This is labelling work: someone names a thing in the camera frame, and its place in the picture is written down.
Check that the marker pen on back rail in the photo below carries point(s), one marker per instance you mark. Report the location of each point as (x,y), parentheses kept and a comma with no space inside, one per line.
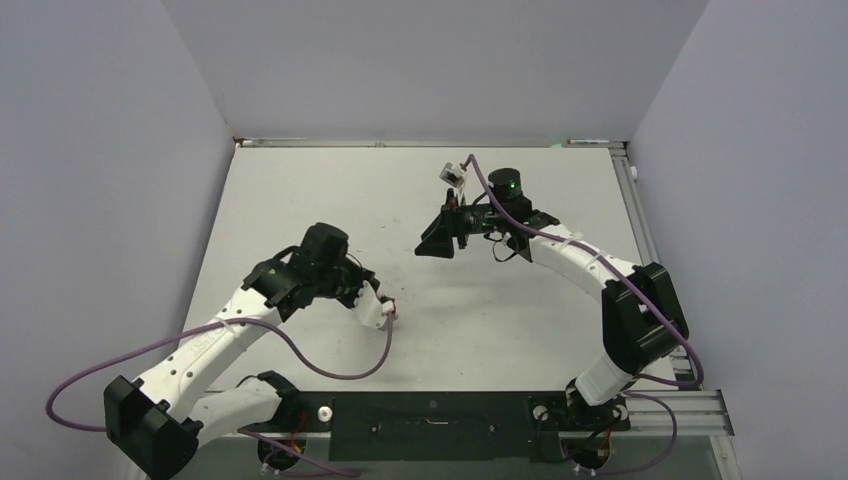
(588,142)

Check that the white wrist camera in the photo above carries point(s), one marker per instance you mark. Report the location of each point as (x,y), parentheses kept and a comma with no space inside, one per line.
(372,309)
(453,175)

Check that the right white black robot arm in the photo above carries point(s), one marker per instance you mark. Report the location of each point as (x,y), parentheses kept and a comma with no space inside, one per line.
(641,318)

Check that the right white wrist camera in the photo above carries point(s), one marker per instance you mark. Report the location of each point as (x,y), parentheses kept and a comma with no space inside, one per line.
(453,175)

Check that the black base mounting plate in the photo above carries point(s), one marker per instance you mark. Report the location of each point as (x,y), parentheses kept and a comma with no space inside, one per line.
(445,426)

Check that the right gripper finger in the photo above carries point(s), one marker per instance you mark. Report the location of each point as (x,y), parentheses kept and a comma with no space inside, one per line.
(446,233)
(451,201)

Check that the aluminium front frame rail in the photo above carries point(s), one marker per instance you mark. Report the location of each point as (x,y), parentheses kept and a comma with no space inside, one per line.
(650,413)

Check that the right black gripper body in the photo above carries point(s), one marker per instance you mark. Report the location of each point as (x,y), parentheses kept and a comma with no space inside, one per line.
(482,218)

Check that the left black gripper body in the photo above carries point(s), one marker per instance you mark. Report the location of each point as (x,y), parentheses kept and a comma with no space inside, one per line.
(343,281)

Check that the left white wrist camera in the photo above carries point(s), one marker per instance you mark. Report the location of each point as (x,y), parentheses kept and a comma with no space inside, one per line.
(372,309)

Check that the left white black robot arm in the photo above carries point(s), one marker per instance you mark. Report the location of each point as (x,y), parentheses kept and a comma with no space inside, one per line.
(160,419)

